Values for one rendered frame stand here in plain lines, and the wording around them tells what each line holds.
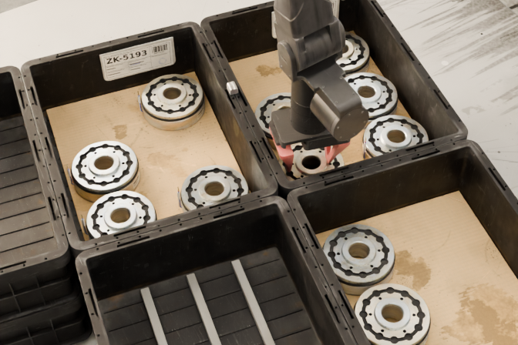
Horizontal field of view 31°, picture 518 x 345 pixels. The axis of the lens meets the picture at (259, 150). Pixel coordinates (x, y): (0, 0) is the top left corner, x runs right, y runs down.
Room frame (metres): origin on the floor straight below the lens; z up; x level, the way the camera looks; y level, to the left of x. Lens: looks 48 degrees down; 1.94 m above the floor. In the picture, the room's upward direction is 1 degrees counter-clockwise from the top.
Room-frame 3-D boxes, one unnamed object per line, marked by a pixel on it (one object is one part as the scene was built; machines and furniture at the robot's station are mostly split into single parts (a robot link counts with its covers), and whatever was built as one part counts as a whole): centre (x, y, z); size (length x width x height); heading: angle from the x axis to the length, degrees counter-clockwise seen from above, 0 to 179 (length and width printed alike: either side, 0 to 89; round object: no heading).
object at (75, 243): (0.97, 0.18, 0.92); 0.40 x 0.30 x 0.02; 19
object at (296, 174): (0.94, -0.08, 0.86); 0.10 x 0.10 x 0.01
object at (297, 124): (0.93, -0.08, 0.98); 0.10 x 0.07 x 0.07; 104
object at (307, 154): (0.94, -0.08, 0.86); 0.05 x 0.05 x 0.01
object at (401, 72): (1.06, -0.11, 0.87); 0.40 x 0.30 x 0.11; 19
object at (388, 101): (1.09, -0.18, 0.86); 0.10 x 0.10 x 0.01
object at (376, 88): (1.09, -0.18, 0.86); 0.05 x 0.05 x 0.01
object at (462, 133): (1.06, -0.11, 0.92); 0.40 x 0.30 x 0.02; 19
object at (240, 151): (0.97, 0.18, 0.87); 0.40 x 0.30 x 0.11; 19
